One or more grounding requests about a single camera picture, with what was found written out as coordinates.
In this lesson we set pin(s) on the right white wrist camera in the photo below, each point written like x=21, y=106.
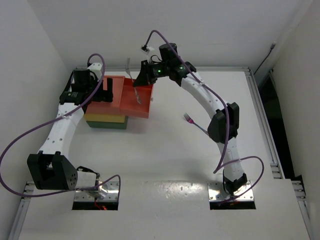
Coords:
x=147, y=50

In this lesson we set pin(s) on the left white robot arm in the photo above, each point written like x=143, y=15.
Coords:
x=50, y=168

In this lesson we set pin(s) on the green bottom drawer box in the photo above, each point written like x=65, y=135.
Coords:
x=109, y=125

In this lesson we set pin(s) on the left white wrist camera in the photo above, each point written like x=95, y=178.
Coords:
x=96, y=68

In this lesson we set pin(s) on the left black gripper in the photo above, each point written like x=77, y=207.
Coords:
x=104, y=95

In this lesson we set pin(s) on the pink metallic fork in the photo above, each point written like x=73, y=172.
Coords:
x=191, y=121

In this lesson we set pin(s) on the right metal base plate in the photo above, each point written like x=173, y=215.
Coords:
x=217, y=193

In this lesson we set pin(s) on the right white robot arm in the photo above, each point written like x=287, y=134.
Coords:
x=224, y=116

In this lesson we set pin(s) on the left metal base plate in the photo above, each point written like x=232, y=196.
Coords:
x=108, y=192

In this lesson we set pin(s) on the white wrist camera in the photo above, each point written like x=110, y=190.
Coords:
x=147, y=50
x=96, y=68

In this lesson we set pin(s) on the silver metal fork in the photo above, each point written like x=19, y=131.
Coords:
x=128, y=71

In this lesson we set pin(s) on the metal base plate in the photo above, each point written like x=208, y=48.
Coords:
x=217, y=193
x=108, y=192

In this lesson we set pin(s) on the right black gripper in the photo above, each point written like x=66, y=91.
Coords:
x=145, y=75

